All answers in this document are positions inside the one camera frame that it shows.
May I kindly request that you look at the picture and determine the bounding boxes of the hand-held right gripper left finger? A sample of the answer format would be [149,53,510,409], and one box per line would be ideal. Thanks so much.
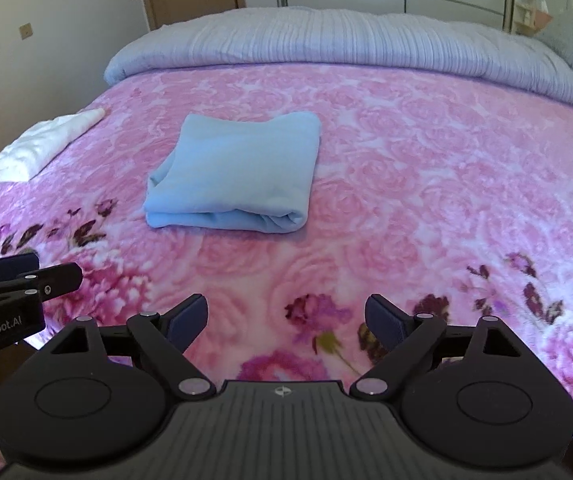
[49,294,217,402]

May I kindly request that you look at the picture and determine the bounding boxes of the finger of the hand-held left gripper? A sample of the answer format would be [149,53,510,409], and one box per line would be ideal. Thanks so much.
[0,261,84,306]
[0,252,41,286]

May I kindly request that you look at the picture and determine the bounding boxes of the white folded cloth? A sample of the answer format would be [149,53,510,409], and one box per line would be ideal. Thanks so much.
[0,107,106,183]

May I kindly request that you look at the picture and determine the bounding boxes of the white cosmetics shelf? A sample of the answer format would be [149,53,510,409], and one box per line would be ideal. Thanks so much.
[511,0,540,36]

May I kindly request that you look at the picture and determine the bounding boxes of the light blue sweatshirt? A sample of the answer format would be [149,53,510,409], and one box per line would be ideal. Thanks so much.
[144,111,322,233]

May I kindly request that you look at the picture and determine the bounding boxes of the pink floral blanket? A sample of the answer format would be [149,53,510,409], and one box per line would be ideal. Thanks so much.
[0,60,573,433]

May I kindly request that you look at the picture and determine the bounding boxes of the grey striped duvet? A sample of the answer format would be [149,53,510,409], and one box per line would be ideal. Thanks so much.
[104,6,573,110]

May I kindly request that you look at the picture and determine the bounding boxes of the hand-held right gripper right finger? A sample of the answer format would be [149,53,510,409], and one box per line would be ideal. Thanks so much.
[349,294,522,402]

